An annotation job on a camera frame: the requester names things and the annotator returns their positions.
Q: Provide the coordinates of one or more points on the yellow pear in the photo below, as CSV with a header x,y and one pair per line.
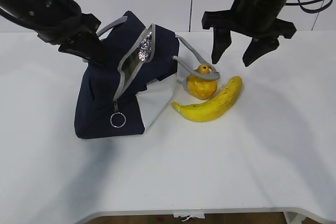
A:
x,y
200,88

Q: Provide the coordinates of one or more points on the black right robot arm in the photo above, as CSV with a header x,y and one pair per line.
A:
x,y
257,19

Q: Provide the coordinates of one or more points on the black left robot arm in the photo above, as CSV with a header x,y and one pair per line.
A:
x,y
61,23

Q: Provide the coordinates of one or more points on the white tape on table edge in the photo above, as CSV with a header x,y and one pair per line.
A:
x,y
187,215

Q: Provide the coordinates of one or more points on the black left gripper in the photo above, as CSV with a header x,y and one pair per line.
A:
x,y
62,22

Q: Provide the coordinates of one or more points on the navy blue lunch bag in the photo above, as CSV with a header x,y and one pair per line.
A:
x,y
126,96

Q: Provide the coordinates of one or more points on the yellow banana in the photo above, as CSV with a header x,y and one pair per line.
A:
x,y
216,106

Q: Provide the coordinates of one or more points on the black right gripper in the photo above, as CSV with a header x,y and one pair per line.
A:
x,y
257,19

